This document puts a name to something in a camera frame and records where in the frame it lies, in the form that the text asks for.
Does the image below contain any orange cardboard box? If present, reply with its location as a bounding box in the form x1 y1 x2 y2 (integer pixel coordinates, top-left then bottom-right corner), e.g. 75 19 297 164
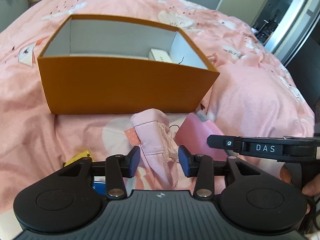
37 15 219 114

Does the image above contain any yellow plastic toy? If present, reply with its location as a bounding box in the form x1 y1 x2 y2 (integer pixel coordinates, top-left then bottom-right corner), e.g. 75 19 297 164
63 150 93 167

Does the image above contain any blue ocean park tag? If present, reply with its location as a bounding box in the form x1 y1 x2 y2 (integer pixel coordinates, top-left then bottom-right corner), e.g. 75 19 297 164
92 176 106 195

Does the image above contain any pink rubbery case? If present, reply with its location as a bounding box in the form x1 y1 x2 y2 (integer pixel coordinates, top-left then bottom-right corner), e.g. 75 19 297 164
174 111 227 161

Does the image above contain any white small box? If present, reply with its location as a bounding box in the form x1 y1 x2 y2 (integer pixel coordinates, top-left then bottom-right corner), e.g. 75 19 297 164
148 48 172 63

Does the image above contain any right hand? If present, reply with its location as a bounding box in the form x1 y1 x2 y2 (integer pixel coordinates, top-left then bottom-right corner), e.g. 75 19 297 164
279 165 320 213

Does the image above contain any pink fabric pouch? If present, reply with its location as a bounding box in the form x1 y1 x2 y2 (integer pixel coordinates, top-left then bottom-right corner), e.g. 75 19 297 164
125 108 178 190

